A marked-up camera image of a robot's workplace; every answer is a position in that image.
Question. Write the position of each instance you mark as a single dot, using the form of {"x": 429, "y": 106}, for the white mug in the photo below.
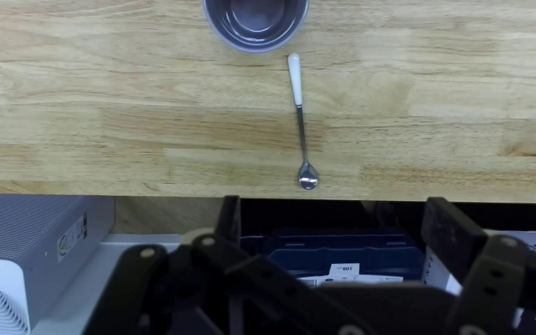
{"x": 257, "y": 24}

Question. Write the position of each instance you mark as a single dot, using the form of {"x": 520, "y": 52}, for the white paper label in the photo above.
{"x": 345, "y": 272}

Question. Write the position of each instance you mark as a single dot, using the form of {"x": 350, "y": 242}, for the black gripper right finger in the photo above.
{"x": 503, "y": 291}

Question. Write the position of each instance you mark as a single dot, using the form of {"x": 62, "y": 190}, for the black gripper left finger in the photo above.
{"x": 218, "y": 291}

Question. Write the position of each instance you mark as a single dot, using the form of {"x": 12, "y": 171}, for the light grey box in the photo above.
{"x": 27, "y": 242}

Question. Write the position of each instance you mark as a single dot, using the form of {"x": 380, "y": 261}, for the blue plastic bin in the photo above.
{"x": 343, "y": 251}

